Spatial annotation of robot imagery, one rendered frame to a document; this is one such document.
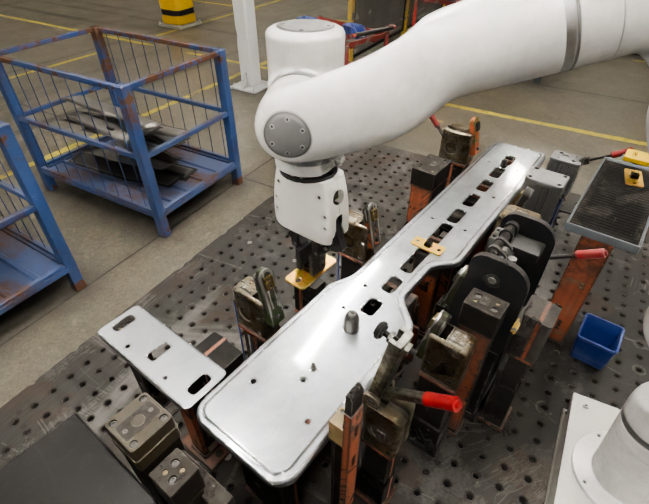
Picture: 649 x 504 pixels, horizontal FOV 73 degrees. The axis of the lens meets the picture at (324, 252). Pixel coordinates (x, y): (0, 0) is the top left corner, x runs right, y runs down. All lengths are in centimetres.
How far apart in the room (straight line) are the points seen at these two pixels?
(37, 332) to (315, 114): 234
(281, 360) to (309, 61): 57
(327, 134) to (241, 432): 54
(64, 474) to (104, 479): 6
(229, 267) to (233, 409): 79
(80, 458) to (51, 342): 175
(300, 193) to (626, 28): 36
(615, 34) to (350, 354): 64
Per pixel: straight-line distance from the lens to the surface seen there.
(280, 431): 79
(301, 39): 47
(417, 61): 44
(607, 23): 49
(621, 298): 168
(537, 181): 129
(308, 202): 56
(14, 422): 138
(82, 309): 264
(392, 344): 63
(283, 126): 42
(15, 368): 252
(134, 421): 79
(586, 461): 113
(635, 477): 104
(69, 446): 84
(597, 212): 112
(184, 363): 90
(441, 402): 68
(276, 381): 84
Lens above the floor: 170
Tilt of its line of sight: 40 degrees down
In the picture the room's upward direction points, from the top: straight up
